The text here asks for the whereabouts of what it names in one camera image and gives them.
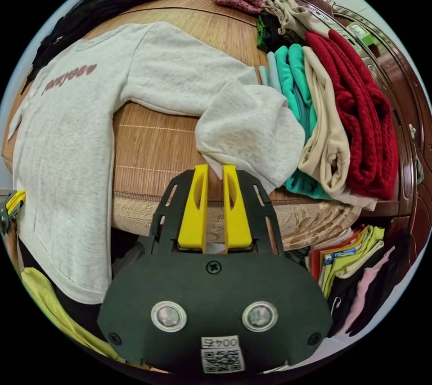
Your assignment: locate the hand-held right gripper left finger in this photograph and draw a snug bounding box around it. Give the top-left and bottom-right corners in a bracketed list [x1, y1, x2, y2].
[177, 164, 210, 253]

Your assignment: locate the pile of black clothes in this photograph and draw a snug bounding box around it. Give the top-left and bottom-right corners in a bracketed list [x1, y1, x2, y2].
[20, 0, 183, 95]

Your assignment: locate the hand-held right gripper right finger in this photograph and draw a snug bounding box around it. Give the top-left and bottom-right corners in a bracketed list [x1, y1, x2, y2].
[222, 164, 253, 253]

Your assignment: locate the person's body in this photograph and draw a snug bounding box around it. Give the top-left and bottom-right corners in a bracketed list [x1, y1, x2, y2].
[14, 236, 142, 364]

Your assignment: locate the light gray long sleeve shirt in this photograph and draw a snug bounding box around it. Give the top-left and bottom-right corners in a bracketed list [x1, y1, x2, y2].
[7, 21, 306, 305]

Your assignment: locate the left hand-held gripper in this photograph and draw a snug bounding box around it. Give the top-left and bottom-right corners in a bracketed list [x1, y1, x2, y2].
[0, 190, 27, 238]

